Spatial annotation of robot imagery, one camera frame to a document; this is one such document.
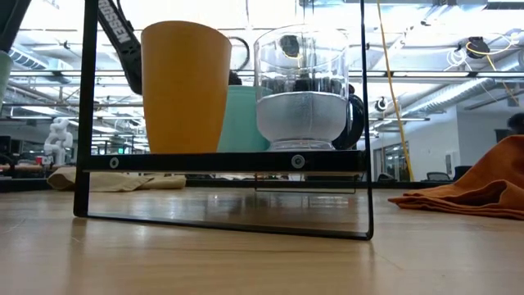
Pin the cyan plastic mug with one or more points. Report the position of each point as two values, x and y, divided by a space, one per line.
241 123

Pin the dark blue ceramic mug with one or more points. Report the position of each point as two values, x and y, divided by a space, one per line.
355 123

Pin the black aluminium rig frame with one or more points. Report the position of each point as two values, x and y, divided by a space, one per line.
24 185

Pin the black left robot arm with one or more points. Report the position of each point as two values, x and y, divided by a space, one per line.
123 37

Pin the orange cloth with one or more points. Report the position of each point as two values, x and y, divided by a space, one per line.
491 184

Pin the beige cloth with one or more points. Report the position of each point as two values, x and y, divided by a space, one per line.
114 182

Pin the black office chair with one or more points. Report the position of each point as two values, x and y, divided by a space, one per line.
466 171

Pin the clear glass mug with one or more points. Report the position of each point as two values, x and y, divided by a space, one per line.
301 119

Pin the orange plastic cup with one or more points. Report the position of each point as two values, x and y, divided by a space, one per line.
184 94

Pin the person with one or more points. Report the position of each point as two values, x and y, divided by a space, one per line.
516 123

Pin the dark wall monitor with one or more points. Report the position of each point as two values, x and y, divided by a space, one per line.
502 136

